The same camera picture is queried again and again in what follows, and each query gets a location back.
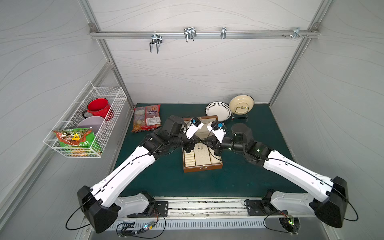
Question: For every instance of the white bowl diamond pattern rim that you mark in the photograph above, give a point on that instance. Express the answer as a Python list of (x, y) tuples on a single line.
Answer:
[(219, 109)]

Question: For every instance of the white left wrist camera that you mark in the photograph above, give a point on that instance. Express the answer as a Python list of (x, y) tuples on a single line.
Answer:
[(195, 125)]

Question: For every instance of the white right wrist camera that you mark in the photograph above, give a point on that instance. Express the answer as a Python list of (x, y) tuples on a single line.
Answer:
[(218, 129)]

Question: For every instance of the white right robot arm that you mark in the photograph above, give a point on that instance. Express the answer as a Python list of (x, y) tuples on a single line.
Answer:
[(325, 198)]

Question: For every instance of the red enamel mug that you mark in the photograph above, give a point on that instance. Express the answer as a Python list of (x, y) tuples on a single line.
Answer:
[(99, 107)]

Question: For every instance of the red snack bag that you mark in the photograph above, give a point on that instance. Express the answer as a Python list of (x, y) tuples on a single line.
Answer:
[(146, 118)]

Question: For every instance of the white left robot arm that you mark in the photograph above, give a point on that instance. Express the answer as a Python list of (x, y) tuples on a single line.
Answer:
[(109, 189)]

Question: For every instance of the green snack bag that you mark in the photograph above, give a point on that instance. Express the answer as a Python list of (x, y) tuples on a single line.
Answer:
[(80, 142)]

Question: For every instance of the aluminium horizontal rail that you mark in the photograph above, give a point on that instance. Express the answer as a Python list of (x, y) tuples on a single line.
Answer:
[(214, 35)]

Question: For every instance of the metal loop hook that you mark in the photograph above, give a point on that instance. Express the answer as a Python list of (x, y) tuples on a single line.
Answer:
[(190, 34)]

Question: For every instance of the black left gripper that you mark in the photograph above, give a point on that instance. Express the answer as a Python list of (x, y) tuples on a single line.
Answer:
[(188, 140)]

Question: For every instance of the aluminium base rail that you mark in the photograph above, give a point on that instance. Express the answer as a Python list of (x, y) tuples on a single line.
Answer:
[(207, 207)]

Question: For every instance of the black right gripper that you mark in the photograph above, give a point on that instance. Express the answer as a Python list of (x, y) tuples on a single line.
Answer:
[(217, 144)]

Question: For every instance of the white wire wall basket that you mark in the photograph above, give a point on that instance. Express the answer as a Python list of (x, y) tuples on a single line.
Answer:
[(73, 116)]

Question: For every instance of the metal double hook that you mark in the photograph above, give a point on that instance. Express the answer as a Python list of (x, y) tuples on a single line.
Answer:
[(156, 41)]

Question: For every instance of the chrome wire plate stand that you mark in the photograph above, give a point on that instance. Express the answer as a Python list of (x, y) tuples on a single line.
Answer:
[(240, 115)]

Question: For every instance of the brown jewelry box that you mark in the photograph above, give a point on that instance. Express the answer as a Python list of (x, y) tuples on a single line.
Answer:
[(202, 158)]

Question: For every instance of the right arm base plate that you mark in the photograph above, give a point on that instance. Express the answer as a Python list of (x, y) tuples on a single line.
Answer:
[(258, 207)]

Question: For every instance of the white plate in basket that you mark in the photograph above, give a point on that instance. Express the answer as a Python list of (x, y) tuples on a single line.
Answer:
[(94, 123)]

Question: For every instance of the cream speckled plate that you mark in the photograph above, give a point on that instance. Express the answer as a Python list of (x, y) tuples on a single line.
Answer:
[(241, 105)]

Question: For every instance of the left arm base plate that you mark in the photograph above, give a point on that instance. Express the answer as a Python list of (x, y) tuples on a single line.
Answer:
[(158, 207)]

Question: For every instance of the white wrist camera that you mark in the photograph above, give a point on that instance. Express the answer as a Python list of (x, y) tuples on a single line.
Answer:
[(218, 129), (195, 125)]

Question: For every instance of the electronics board with wires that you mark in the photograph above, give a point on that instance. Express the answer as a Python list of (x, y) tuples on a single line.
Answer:
[(126, 229)]

